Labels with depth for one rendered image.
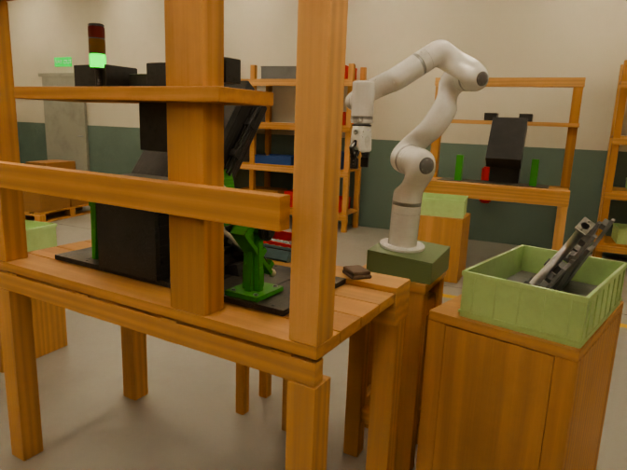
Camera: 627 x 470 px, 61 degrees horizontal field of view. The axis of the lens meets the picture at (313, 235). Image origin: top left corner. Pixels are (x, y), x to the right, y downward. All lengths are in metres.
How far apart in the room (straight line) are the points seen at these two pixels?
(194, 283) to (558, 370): 1.18
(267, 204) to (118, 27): 8.94
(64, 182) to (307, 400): 1.05
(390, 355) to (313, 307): 0.70
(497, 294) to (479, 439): 0.54
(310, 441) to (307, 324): 0.34
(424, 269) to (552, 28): 5.42
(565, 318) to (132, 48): 8.88
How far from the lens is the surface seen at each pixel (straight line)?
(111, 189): 1.73
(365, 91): 2.03
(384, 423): 2.16
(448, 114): 2.20
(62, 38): 11.13
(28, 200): 8.00
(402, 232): 2.20
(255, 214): 1.36
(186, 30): 1.57
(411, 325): 2.19
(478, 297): 1.96
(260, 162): 7.69
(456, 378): 2.07
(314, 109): 1.31
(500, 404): 2.03
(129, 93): 1.66
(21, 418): 2.64
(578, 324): 1.87
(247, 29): 8.55
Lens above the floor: 1.46
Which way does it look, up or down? 12 degrees down
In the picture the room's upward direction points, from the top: 2 degrees clockwise
